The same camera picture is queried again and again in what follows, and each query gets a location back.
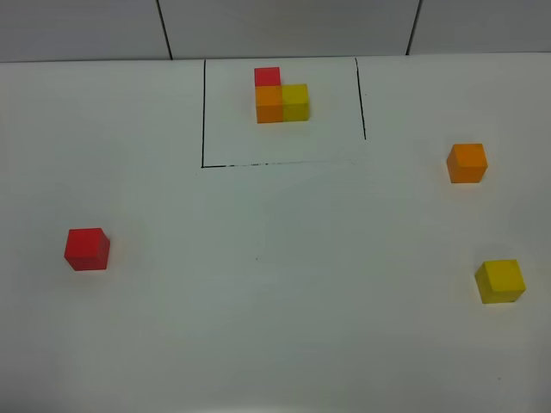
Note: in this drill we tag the yellow template block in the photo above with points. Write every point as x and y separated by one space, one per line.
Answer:
295 101

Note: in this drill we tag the orange template block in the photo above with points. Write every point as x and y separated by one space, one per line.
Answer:
269 104

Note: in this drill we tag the red template block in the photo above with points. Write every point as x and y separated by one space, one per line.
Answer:
267 76

